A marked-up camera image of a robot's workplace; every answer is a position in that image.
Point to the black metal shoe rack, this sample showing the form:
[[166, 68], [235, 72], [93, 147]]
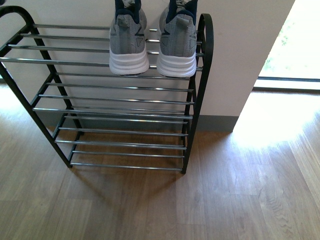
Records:
[[92, 117]]

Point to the dark window frame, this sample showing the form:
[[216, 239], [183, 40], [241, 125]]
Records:
[[264, 83]]

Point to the grey knit sneaker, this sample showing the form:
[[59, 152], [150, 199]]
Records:
[[178, 39], [127, 41]]

